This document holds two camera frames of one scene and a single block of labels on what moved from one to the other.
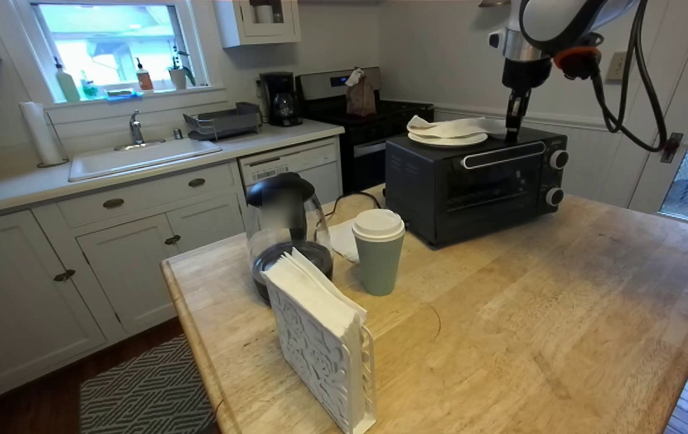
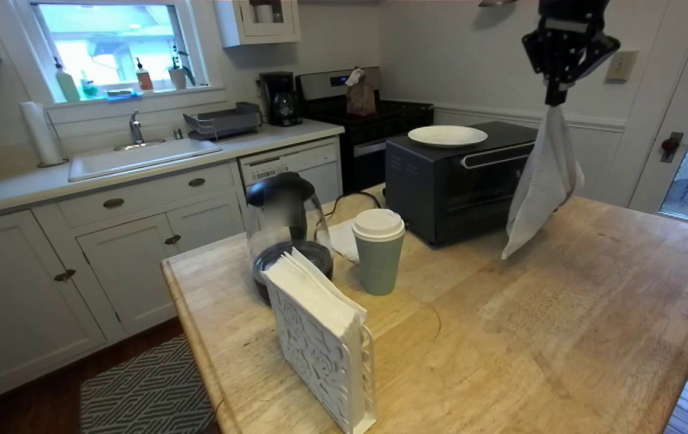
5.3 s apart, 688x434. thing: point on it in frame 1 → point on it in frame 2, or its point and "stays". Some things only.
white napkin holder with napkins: x=326 y=332 stays
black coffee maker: x=283 y=102 stays
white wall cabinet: x=259 y=23 stays
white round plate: x=449 y=141 stays
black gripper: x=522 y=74 → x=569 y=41
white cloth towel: x=448 y=125 → x=547 y=183
